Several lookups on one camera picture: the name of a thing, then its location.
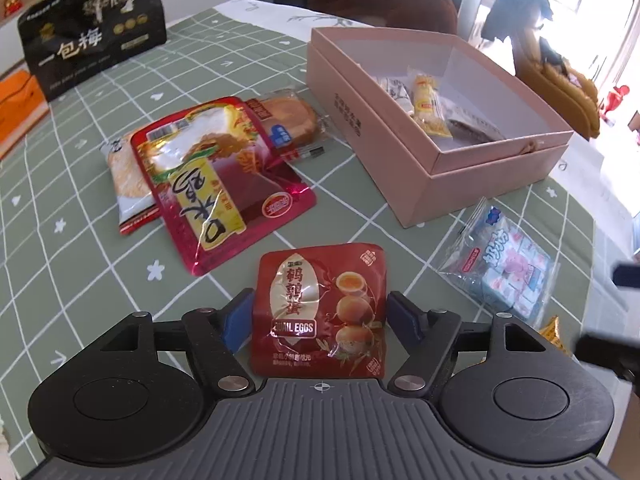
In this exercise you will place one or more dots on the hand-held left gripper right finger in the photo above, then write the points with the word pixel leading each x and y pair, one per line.
pixel 402 317

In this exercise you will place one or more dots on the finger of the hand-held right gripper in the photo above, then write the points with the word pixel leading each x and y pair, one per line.
pixel 627 275
pixel 610 355

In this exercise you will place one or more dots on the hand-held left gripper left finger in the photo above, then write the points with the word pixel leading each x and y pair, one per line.
pixel 237 322

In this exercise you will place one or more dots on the large yellow snack packet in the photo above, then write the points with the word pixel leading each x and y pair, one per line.
pixel 555 335

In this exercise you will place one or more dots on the red quail egg packet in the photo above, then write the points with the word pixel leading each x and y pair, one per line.
pixel 320 310

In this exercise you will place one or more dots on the clear packet of pink candies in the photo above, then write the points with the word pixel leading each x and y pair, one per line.
pixel 505 270

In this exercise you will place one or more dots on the pink cardboard box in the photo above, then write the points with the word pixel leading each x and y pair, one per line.
pixel 380 160

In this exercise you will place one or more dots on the long striped snack packet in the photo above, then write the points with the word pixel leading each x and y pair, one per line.
pixel 475 125

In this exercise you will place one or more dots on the small yellow snack packet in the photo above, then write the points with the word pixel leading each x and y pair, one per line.
pixel 430 105

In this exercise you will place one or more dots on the white printed snack packet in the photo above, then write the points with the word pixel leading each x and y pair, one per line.
pixel 397 92

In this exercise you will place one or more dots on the large red snack packet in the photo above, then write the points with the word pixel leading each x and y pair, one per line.
pixel 215 185

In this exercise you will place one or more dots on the rice cracker packet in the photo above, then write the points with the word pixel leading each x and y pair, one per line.
pixel 130 185

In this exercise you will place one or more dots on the red toy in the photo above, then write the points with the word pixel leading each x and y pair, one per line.
pixel 616 100

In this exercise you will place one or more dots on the yellow armchair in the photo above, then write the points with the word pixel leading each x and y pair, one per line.
pixel 565 90

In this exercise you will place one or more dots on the bread in clear packet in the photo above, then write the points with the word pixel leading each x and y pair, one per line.
pixel 295 120

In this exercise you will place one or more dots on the green checkered tablecloth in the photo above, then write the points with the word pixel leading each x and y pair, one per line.
pixel 75 185

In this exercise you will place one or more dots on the dark jacket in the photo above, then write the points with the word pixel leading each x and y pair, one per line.
pixel 517 15

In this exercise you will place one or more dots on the orange packet at left edge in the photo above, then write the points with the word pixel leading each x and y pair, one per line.
pixel 20 110

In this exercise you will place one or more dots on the large black snack bag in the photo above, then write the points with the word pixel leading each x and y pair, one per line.
pixel 90 35

